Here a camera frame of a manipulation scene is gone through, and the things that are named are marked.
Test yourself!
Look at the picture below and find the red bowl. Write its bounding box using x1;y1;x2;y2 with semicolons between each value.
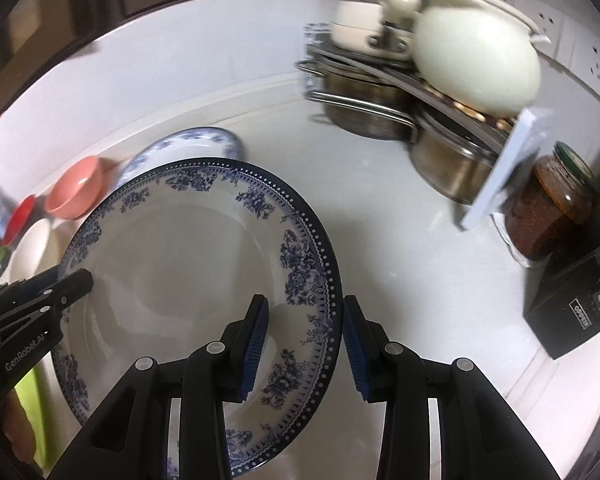
0;195;37;247

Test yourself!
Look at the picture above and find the black box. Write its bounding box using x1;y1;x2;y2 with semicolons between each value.
522;237;600;361

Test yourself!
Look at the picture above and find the pink bowl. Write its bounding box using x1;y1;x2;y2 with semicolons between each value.
45;156;116;220

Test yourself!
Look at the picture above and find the glass jar green lid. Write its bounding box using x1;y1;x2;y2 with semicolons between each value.
509;141;597;262

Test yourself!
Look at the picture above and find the person's left hand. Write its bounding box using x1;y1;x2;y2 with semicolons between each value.
2;394;37;465

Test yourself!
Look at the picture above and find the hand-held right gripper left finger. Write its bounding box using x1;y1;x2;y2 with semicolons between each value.
47;294;271;480

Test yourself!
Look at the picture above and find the large white pot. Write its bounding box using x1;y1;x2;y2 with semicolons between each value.
411;0;547;118

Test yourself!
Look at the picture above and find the cream pot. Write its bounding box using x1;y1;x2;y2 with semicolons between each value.
329;0;416;56

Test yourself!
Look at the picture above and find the green plastic board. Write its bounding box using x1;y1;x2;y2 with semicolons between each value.
17;357;52;467

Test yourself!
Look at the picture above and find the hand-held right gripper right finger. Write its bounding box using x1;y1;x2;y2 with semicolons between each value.
342;295;546;480

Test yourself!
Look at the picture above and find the tall steel pot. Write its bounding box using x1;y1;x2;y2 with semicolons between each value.
409;110;501;206

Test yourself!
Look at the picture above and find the blue white patterned packet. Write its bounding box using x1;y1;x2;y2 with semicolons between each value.
302;22;332;92

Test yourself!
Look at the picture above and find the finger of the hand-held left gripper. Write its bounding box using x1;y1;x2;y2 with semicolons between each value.
0;266;61;317
0;268;94;346

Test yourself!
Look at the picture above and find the large blue floral plate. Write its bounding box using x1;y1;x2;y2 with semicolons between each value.
50;157;343;478

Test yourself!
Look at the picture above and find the metal pot rack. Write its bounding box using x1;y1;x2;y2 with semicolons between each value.
295;42;521;161

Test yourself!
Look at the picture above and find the white board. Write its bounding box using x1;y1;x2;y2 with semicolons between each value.
459;107;557;231

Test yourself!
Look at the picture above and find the white bowl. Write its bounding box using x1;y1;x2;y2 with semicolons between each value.
7;217;76;286

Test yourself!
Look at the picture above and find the small blue floral plate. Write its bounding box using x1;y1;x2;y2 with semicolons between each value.
117;126;247;186

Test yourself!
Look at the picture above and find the wide steel pot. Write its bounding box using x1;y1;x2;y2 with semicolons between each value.
305;60;420;141

